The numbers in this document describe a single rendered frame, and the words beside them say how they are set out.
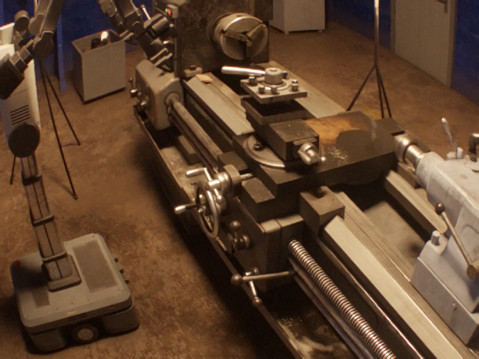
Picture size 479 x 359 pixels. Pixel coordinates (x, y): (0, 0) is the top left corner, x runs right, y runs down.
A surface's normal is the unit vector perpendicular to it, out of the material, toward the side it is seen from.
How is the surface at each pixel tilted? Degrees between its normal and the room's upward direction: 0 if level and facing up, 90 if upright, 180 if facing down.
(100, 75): 90
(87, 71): 90
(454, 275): 62
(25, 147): 90
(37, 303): 0
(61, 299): 0
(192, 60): 90
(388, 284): 36
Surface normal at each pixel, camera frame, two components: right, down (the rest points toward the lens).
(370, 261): -0.53, -0.52
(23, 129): 0.50, 0.50
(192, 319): 0.00, -0.82
